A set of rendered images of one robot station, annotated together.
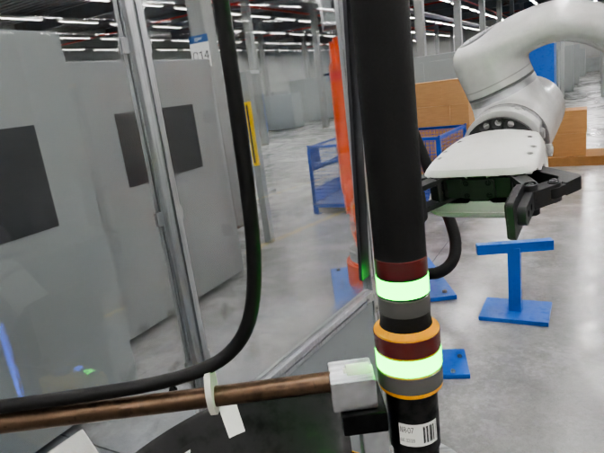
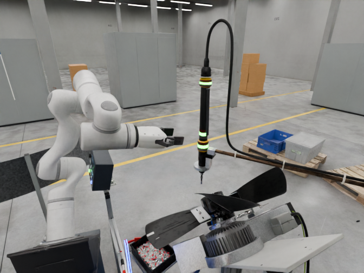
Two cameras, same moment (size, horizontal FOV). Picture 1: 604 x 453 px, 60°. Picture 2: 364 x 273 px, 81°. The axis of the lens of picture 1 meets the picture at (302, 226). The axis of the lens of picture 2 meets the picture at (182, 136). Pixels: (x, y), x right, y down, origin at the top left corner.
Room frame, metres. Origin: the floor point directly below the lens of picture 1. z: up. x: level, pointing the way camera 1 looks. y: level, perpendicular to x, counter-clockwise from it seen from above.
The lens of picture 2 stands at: (1.04, 0.23, 1.92)
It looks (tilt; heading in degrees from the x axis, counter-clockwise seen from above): 23 degrees down; 208
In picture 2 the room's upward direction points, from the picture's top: straight up
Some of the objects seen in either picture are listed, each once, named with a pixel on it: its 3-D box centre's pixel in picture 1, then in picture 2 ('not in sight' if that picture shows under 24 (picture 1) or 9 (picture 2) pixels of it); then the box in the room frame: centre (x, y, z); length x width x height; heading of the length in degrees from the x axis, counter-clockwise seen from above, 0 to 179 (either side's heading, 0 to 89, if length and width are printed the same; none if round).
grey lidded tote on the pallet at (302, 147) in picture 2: not in sight; (303, 147); (-2.79, 0.53, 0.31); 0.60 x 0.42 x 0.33; 157
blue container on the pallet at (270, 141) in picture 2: not in sight; (275, 141); (-2.99, 0.06, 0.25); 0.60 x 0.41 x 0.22; 157
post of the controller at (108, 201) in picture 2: not in sight; (109, 206); (0.30, -0.70, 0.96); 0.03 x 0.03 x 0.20; 55
